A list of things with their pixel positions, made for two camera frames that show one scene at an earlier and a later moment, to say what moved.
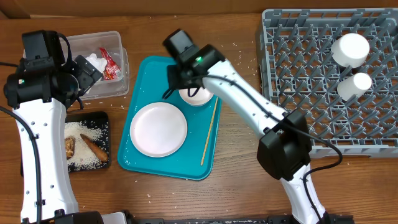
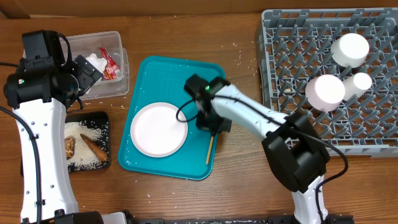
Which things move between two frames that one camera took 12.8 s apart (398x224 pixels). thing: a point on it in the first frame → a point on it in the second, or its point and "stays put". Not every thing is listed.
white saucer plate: [350, 49] stays put
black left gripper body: [86, 75] stays put
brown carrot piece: [102, 155] stays put
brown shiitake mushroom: [69, 147] stays put
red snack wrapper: [112, 70] stays put
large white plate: [158, 129] stays put
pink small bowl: [201, 96] → [324, 93]
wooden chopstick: [209, 129] → [209, 150]
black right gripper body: [175, 81] → [209, 121]
